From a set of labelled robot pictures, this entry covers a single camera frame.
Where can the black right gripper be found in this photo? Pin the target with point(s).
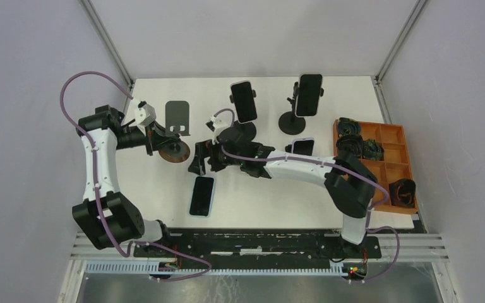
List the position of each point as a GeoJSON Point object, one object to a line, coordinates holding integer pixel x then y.
{"type": "Point", "coordinates": [205, 149]}

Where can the wooden-base black plate stand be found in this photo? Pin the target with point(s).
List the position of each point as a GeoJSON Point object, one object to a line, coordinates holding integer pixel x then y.
{"type": "Point", "coordinates": [176, 127]}

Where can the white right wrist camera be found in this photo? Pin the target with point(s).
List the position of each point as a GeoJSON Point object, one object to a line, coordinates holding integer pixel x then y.
{"type": "Point", "coordinates": [217, 125]}

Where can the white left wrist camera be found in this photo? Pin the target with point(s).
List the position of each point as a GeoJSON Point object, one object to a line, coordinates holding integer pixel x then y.
{"type": "Point", "coordinates": [144, 114]}

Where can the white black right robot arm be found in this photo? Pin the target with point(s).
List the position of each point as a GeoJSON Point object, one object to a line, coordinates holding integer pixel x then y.
{"type": "Point", "coordinates": [350, 184]}

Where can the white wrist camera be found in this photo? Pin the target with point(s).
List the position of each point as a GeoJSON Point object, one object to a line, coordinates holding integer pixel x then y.
{"type": "Point", "coordinates": [144, 114]}
{"type": "Point", "coordinates": [217, 125]}

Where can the phone with purple case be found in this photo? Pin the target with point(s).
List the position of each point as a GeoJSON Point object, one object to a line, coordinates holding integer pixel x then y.
{"type": "Point", "coordinates": [303, 146]}

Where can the phone with light blue case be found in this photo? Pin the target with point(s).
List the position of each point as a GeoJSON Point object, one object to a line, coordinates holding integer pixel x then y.
{"type": "Point", "coordinates": [202, 196]}

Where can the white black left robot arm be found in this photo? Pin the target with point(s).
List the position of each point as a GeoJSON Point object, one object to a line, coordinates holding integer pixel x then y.
{"type": "Point", "coordinates": [105, 215]}

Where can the blue yellow rolled tie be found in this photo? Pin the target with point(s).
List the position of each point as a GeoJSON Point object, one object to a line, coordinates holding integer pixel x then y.
{"type": "Point", "coordinates": [347, 126]}

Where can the white slotted cable duct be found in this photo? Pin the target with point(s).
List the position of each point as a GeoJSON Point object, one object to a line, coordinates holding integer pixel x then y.
{"type": "Point", "coordinates": [157, 268]}

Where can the dark brown rolled tie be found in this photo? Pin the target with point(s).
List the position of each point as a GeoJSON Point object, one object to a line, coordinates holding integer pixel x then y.
{"type": "Point", "coordinates": [352, 143]}

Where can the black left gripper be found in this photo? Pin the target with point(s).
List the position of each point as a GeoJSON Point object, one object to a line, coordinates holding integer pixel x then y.
{"type": "Point", "coordinates": [153, 137]}

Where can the green blue rolled tie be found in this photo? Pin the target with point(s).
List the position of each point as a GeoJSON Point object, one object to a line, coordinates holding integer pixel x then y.
{"type": "Point", "coordinates": [372, 150]}

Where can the phone on middle stand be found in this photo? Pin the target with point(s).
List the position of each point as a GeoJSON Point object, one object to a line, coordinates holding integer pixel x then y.
{"type": "Point", "coordinates": [242, 96]}

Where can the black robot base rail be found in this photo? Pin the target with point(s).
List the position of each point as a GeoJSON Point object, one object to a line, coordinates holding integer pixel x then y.
{"type": "Point", "coordinates": [267, 249]}

